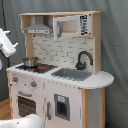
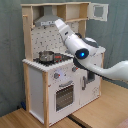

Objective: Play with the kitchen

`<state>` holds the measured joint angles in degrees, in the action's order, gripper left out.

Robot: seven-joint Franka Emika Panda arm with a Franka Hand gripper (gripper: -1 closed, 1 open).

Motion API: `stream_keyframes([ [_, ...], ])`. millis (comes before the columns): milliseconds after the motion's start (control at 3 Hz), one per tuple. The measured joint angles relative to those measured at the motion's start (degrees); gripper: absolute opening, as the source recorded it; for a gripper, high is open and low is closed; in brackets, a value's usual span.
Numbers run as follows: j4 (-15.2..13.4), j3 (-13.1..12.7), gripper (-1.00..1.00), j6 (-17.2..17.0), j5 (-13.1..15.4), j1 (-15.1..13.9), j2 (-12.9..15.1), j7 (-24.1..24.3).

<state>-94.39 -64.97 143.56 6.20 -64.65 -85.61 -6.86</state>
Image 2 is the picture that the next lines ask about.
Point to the grey cabinet door handle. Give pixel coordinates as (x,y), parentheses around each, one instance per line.
(84,83)

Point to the grey ice dispenser panel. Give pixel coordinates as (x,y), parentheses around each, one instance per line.
(90,76)

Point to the silver cooking pot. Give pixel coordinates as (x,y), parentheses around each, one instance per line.
(46,56)

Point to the black stovetop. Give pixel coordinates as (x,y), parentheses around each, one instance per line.
(58,58)

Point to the wooden toy kitchen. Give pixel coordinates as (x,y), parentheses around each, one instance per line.
(40,84)

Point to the right red stove knob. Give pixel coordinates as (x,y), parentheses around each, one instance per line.
(74,69)

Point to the grey range hood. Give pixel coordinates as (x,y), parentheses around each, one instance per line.
(48,18)

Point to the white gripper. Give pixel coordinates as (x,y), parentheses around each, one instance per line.
(64,30)

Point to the oven door with window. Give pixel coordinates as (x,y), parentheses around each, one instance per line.
(64,97)

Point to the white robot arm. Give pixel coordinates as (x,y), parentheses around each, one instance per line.
(83,51)

